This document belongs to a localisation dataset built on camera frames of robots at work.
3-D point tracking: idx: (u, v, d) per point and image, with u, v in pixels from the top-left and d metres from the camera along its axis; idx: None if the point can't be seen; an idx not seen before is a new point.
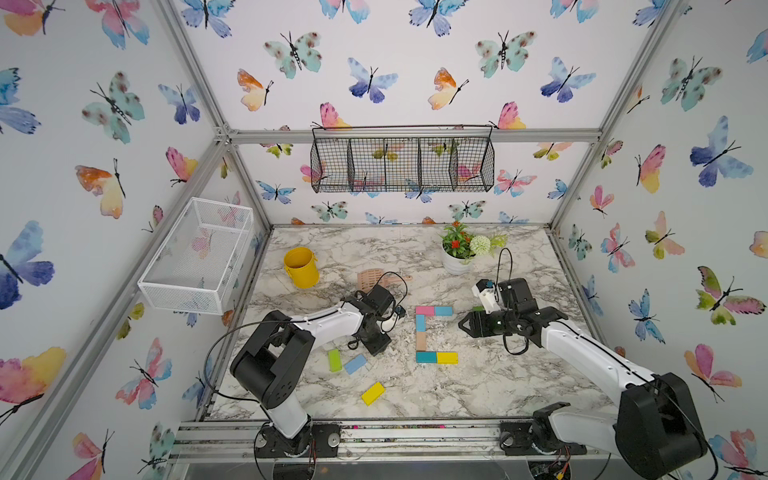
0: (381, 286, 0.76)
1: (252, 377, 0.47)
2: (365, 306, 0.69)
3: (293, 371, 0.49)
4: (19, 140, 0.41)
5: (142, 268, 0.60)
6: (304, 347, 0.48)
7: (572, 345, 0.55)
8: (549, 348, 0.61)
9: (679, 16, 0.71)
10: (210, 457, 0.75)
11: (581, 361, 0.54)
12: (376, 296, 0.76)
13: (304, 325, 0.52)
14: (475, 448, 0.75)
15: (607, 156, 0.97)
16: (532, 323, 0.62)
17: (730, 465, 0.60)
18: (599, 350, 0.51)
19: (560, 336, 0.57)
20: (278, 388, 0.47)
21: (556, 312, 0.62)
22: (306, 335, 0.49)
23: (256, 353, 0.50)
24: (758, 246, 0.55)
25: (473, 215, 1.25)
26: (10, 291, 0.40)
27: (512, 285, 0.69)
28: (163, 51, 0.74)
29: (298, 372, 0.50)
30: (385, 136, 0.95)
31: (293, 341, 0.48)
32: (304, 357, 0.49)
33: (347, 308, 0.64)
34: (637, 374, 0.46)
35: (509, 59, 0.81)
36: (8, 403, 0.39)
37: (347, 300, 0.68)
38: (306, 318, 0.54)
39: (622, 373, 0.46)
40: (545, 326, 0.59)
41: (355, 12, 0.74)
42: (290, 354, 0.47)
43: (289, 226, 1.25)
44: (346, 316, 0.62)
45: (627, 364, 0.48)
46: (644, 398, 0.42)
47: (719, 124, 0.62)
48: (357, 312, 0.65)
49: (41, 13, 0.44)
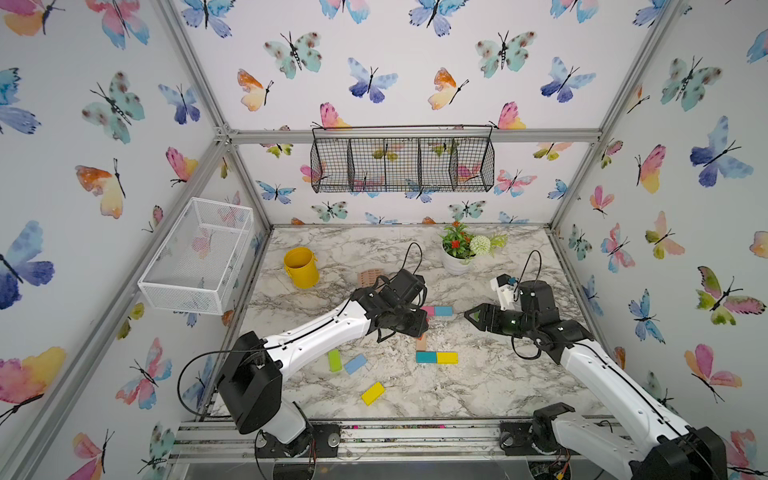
0: (402, 273, 0.62)
1: (229, 401, 0.45)
2: (377, 306, 0.57)
3: (266, 402, 0.45)
4: (19, 140, 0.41)
5: (141, 269, 0.60)
6: (267, 384, 0.42)
7: (596, 374, 0.51)
8: (568, 369, 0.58)
9: (679, 16, 0.71)
10: (210, 457, 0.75)
11: (606, 395, 0.50)
12: (397, 286, 0.62)
13: (279, 350, 0.46)
14: (476, 448, 0.75)
15: (608, 156, 0.96)
16: (552, 339, 0.58)
17: (730, 465, 0.60)
18: (627, 386, 0.47)
19: (584, 361, 0.53)
20: (251, 418, 0.45)
21: (580, 329, 0.57)
22: (275, 369, 0.44)
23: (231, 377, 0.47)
24: (759, 246, 0.55)
25: (473, 215, 1.25)
26: (10, 291, 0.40)
27: (536, 293, 0.63)
28: (163, 52, 0.75)
29: (273, 403, 0.46)
30: (385, 136, 0.95)
31: (258, 375, 0.42)
32: (276, 392, 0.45)
33: (346, 314, 0.54)
34: (670, 425, 0.42)
35: (509, 59, 0.81)
36: (8, 403, 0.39)
37: (355, 299, 0.57)
38: (282, 342, 0.47)
39: (653, 421, 0.43)
40: (569, 347, 0.55)
41: (355, 12, 0.74)
42: (255, 388, 0.42)
43: (290, 226, 1.25)
44: (342, 328, 0.52)
45: (659, 410, 0.44)
46: (676, 455, 0.39)
47: (719, 124, 0.62)
48: (360, 318, 0.54)
49: (41, 13, 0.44)
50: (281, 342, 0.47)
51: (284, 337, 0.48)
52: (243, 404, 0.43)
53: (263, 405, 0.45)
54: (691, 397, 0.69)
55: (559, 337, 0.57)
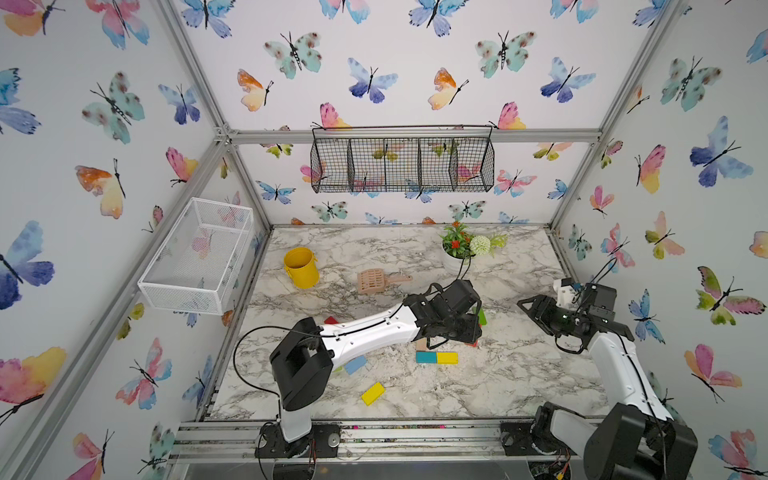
0: (457, 284, 0.60)
1: (280, 378, 0.48)
2: (427, 314, 0.57)
3: (313, 387, 0.47)
4: (19, 139, 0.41)
5: (141, 269, 0.60)
6: (319, 371, 0.44)
7: (612, 356, 0.53)
8: (590, 352, 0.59)
9: (679, 16, 0.71)
10: (210, 457, 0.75)
11: (609, 372, 0.53)
12: (449, 297, 0.61)
13: (332, 341, 0.48)
14: (475, 448, 0.75)
15: (607, 156, 0.97)
16: (590, 323, 0.60)
17: (730, 465, 0.60)
18: (636, 374, 0.48)
19: (607, 344, 0.55)
20: (298, 397, 0.47)
21: (622, 328, 0.58)
22: (327, 358, 0.46)
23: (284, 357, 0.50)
24: (758, 246, 0.55)
25: (473, 215, 1.25)
26: (10, 291, 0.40)
27: (597, 288, 0.67)
28: (163, 52, 0.75)
29: (319, 388, 0.49)
30: (385, 136, 0.95)
31: (312, 361, 0.44)
32: (324, 378, 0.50)
33: (397, 318, 0.55)
34: (650, 406, 0.43)
35: (509, 59, 0.81)
36: (8, 403, 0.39)
37: (406, 305, 0.57)
38: (336, 332, 0.49)
39: (636, 398, 0.44)
40: (601, 331, 0.58)
41: (355, 12, 0.74)
42: (308, 371, 0.44)
43: (289, 226, 1.25)
44: (393, 331, 0.53)
45: (649, 394, 0.45)
46: (636, 418, 0.41)
47: (719, 124, 0.62)
48: (410, 325, 0.54)
49: (41, 13, 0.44)
50: (335, 332, 0.49)
51: (338, 328, 0.50)
52: (293, 383, 0.45)
53: (310, 388, 0.47)
54: (691, 397, 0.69)
55: (597, 321, 0.60)
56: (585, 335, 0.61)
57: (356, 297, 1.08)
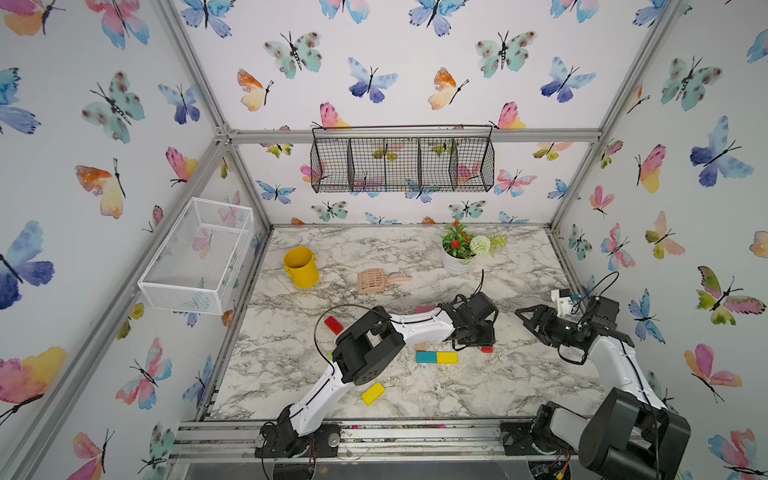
0: (479, 295, 0.74)
1: (349, 356, 0.56)
2: (457, 321, 0.68)
3: (381, 365, 0.56)
4: (18, 139, 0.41)
5: (142, 269, 0.60)
6: (394, 348, 0.53)
7: (611, 354, 0.55)
8: (592, 355, 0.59)
9: (679, 16, 0.71)
10: (210, 457, 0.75)
11: (608, 369, 0.55)
12: (473, 305, 0.74)
13: (399, 327, 0.58)
14: (476, 448, 0.75)
15: (608, 156, 0.96)
16: (592, 330, 0.62)
17: (730, 465, 0.60)
18: (635, 370, 0.50)
19: (606, 344, 0.58)
20: (366, 373, 0.55)
21: (623, 334, 0.60)
22: (399, 338, 0.55)
23: (355, 338, 0.57)
24: (758, 246, 0.55)
25: (473, 215, 1.25)
26: (10, 291, 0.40)
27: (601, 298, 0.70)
28: (163, 52, 0.75)
29: (385, 368, 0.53)
30: (385, 136, 0.95)
31: (388, 340, 0.54)
32: (392, 358, 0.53)
33: (441, 316, 0.67)
34: (647, 396, 0.44)
35: (509, 59, 0.81)
36: (8, 403, 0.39)
37: (444, 308, 0.70)
38: (401, 321, 0.59)
39: (633, 388, 0.45)
40: (602, 335, 0.60)
41: (355, 12, 0.74)
42: (383, 349, 0.54)
43: (289, 226, 1.25)
44: (439, 327, 0.64)
45: (646, 385, 0.47)
46: (630, 403, 0.42)
47: (719, 124, 0.62)
48: (449, 325, 0.66)
49: (41, 13, 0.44)
50: (398, 321, 0.59)
51: (399, 317, 0.60)
52: (366, 359, 0.54)
53: (378, 366, 0.56)
54: (691, 397, 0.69)
55: (599, 328, 0.62)
56: (587, 342, 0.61)
57: (356, 297, 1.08)
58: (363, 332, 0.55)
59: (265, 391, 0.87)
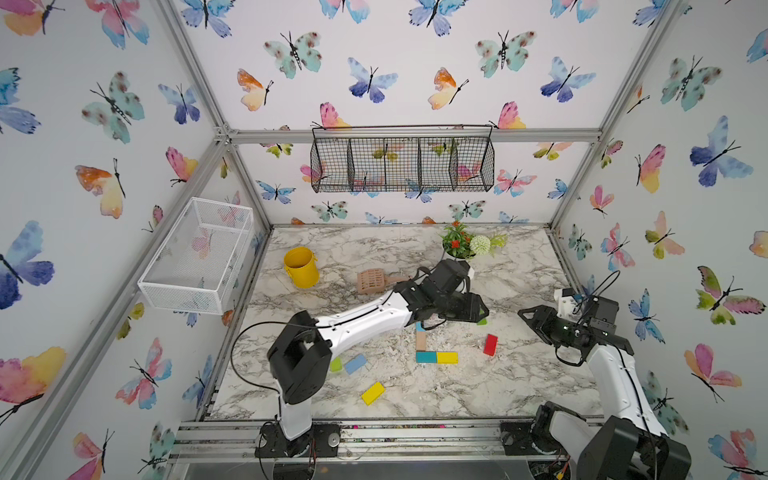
0: (444, 265, 0.61)
1: (278, 373, 0.49)
2: (419, 300, 0.59)
3: (314, 378, 0.48)
4: (19, 140, 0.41)
5: (142, 268, 0.60)
6: (318, 361, 0.45)
7: (610, 369, 0.53)
8: (591, 369, 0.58)
9: (679, 15, 0.71)
10: (210, 457, 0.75)
11: (605, 383, 0.53)
12: (437, 279, 0.62)
13: (330, 331, 0.49)
14: (475, 448, 0.75)
15: (607, 156, 0.97)
16: (590, 336, 0.60)
17: (730, 465, 0.60)
18: (633, 388, 0.48)
19: (605, 358, 0.55)
20: (299, 390, 0.48)
21: (622, 342, 0.57)
22: (325, 346, 0.47)
23: (283, 352, 0.50)
24: (758, 246, 0.55)
25: (473, 215, 1.25)
26: (10, 291, 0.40)
27: (599, 299, 0.67)
28: (163, 52, 0.75)
29: (320, 379, 0.50)
30: (385, 136, 0.95)
31: (312, 350, 0.45)
32: (324, 367, 0.48)
33: (390, 302, 0.57)
34: (646, 421, 0.43)
35: (509, 59, 0.81)
36: (8, 403, 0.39)
37: (398, 291, 0.59)
38: (333, 322, 0.50)
39: (631, 411, 0.44)
40: (602, 343, 0.57)
41: (355, 12, 0.74)
42: (308, 363, 0.45)
43: (289, 226, 1.25)
44: (387, 316, 0.55)
45: (646, 410, 0.44)
46: (628, 431, 0.41)
47: (719, 124, 0.62)
48: (403, 309, 0.56)
49: (41, 13, 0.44)
50: (330, 323, 0.50)
51: (333, 318, 0.51)
52: (294, 375, 0.46)
53: (311, 379, 0.48)
54: (691, 397, 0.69)
55: (597, 334, 0.60)
56: (585, 347, 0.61)
57: (355, 297, 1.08)
58: (291, 343, 0.52)
59: (265, 391, 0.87)
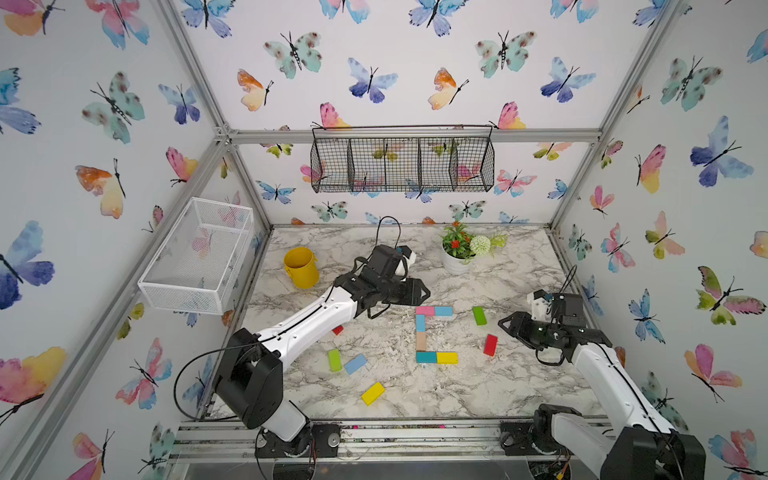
0: (379, 251, 0.62)
1: (230, 400, 0.45)
2: (361, 288, 0.59)
3: (270, 393, 0.45)
4: (19, 140, 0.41)
5: (142, 269, 0.60)
6: (268, 375, 0.43)
7: (600, 370, 0.53)
8: (578, 369, 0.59)
9: (679, 16, 0.71)
10: (210, 457, 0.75)
11: (599, 385, 0.53)
12: (375, 265, 0.63)
13: (275, 341, 0.47)
14: (476, 448, 0.75)
15: (608, 156, 0.96)
16: (569, 336, 0.61)
17: (730, 465, 0.60)
18: (628, 386, 0.48)
19: (592, 358, 0.55)
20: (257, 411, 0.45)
21: (601, 335, 0.59)
22: (274, 358, 0.45)
23: (229, 377, 0.47)
24: (759, 246, 0.55)
25: (473, 215, 1.25)
26: (10, 291, 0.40)
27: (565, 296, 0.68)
28: (163, 52, 0.75)
29: (277, 392, 0.47)
30: (385, 136, 0.95)
31: (258, 366, 0.43)
32: (278, 379, 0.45)
33: (334, 298, 0.56)
34: (653, 420, 0.43)
35: (509, 59, 0.81)
36: (7, 403, 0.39)
37: (340, 284, 0.59)
38: (277, 332, 0.48)
39: (637, 414, 0.44)
40: (582, 343, 0.58)
41: (355, 12, 0.74)
42: (258, 382, 0.42)
43: (289, 226, 1.25)
44: (333, 312, 0.54)
45: (648, 408, 0.45)
46: (644, 439, 0.40)
47: (719, 124, 0.62)
48: (347, 301, 0.56)
49: (41, 13, 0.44)
50: (275, 333, 0.48)
51: (277, 327, 0.49)
52: (248, 398, 0.43)
53: (267, 395, 0.45)
54: (692, 398, 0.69)
55: (576, 334, 0.60)
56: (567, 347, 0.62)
57: None
58: (236, 366, 0.48)
59: None
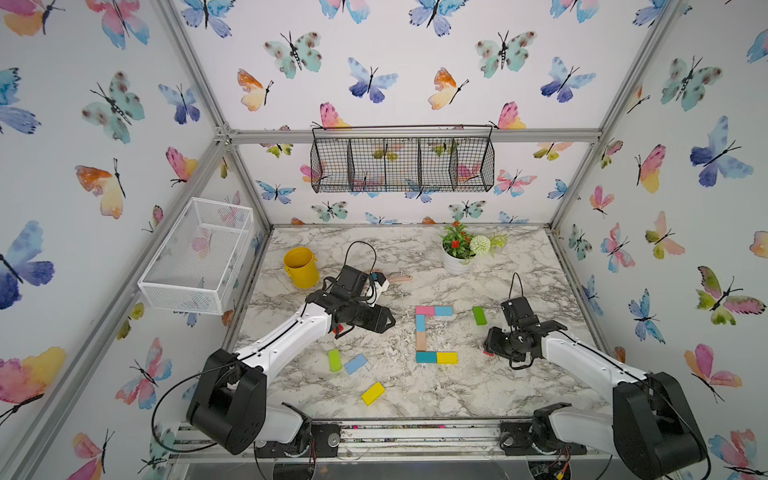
0: (350, 268, 0.67)
1: (208, 426, 0.43)
2: (334, 301, 0.62)
3: (254, 411, 0.45)
4: (19, 140, 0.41)
5: (141, 268, 0.60)
6: (254, 389, 0.42)
7: (568, 351, 0.57)
8: (550, 360, 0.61)
9: (679, 16, 0.71)
10: (210, 457, 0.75)
11: (571, 365, 0.57)
12: (345, 281, 0.67)
13: (255, 357, 0.47)
14: (475, 448, 0.75)
15: (608, 156, 0.96)
16: (532, 335, 0.65)
17: (730, 465, 0.60)
18: (596, 355, 0.53)
19: (558, 344, 0.59)
20: (241, 432, 0.43)
21: (555, 323, 0.65)
22: (257, 372, 0.45)
23: (207, 402, 0.44)
24: (758, 246, 0.55)
25: (473, 215, 1.25)
26: (10, 291, 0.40)
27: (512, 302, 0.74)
28: (163, 52, 0.75)
29: (260, 409, 0.46)
30: (385, 136, 0.95)
31: (241, 383, 0.42)
32: (262, 394, 0.45)
33: (310, 312, 0.58)
34: (630, 373, 0.47)
35: (509, 59, 0.81)
36: (8, 403, 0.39)
37: (312, 300, 0.61)
38: (256, 348, 0.48)
39: (615, 374, 0.48)
40: (544, 336, 0.62)
41: (355, 12, 0.74)
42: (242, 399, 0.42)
43: (289, 226, 1.25)
44: (309, 327, 0.55)
45: (620, 364, 0.50)
46: (636, 394, 0.43)
47: (719, 124, 0.62)
48: (322, 314, 0.58)
49: (41, 13, 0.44)
50: (254, 349, 0.48)
51: (256, 344, 0.49)
52: (231, 419, 0.42)
53: (251, 414, 0.44)
54: (692, 397, 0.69)
55: (535, 330, 0.65)
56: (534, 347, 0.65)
57: None
58: (214, 389, 0.47)
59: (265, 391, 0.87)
